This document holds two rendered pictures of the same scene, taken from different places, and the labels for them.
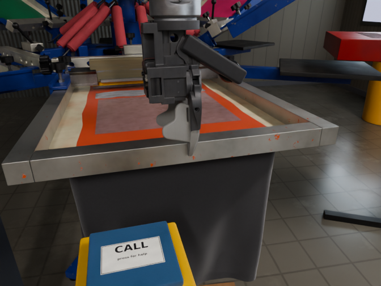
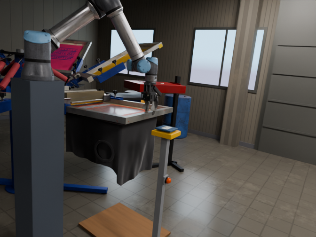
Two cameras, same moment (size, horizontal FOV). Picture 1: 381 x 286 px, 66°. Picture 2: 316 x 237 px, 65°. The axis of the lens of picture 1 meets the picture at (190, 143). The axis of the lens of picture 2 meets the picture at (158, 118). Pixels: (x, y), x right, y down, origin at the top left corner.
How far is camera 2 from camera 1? 1.32 m
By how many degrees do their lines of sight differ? 45
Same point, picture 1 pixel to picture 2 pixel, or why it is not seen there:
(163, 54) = (150, 89)
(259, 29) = not seen: hidden behind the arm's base
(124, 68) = (79, 96)
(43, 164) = (131, 118)
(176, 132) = (152, 108)
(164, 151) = (149, 114)
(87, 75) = (67, 100)
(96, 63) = (69, 94)
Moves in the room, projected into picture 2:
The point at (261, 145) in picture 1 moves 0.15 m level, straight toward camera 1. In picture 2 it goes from (162, 112) to (174, 117)
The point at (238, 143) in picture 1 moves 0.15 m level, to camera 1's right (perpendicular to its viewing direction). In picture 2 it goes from (159, 112) to (174, 110)
